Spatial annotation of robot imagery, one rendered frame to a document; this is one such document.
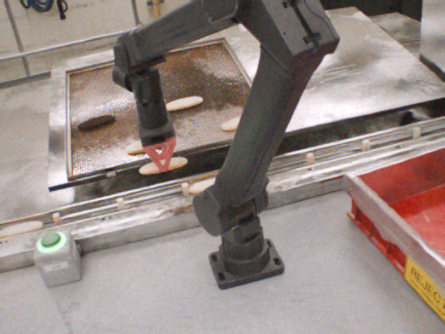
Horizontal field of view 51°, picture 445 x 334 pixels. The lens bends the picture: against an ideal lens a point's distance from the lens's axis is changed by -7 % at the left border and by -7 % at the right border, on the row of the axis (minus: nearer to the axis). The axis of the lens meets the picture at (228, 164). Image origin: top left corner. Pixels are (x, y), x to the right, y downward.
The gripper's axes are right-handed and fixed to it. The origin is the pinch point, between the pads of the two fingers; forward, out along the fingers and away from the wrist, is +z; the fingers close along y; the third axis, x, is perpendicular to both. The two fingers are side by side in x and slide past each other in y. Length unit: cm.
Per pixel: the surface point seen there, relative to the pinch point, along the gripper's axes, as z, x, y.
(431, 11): -13, 80, -26
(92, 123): 0.3, -14.3, -27.8
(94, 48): 76, -28, -370
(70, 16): 42, -42, -370
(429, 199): 11, 50, 20
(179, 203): 7.0, 1.5, 5.1
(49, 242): 2.6, -24.0, 14.2
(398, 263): 9.6, 33.9, 34.7
